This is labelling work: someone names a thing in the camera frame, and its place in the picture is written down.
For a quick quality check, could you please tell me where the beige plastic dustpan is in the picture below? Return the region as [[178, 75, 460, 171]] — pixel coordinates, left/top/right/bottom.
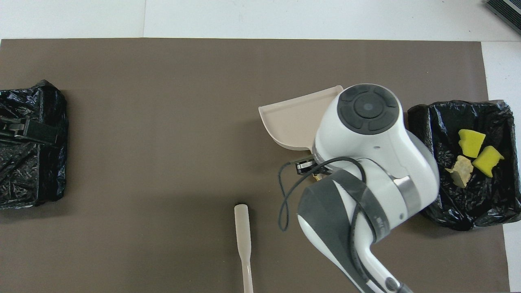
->
[[258, 85, 344, 150]]

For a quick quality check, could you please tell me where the notched yellow sponge piece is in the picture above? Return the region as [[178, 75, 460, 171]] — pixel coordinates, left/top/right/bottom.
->
[[458, 129, 486, 158]]

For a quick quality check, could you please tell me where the bin with black bag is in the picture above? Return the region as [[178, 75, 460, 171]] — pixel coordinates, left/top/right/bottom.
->
[[0, 79, 69, 210], [407, 99, 516, 232]]

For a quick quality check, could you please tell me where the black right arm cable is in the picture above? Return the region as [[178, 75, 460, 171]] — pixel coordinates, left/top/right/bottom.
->
[[278, 157, 367, 232]]

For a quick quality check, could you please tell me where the dark grey slatted object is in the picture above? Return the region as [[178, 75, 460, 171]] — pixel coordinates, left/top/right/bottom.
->
[[485, 0, 521, 35]]

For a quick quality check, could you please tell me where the green and yellow sponge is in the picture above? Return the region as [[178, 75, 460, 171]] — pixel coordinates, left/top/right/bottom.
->
[[472, 145, 505, 178]]

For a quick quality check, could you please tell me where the brown table mat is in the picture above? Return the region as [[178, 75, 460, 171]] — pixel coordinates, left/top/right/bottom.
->
[[0, 38, 511, 293]]

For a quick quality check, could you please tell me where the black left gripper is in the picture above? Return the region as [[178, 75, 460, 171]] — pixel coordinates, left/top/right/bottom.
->
[[0, 116, 58, 145]]

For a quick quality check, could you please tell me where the beige hand brush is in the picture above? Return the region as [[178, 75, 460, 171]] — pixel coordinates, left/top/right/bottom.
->
[[234, 204, 254, 293]]

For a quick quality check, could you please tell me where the orange and cream sponge scrap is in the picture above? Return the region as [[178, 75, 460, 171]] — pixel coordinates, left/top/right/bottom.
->
[[445, 155, 474, 188]]

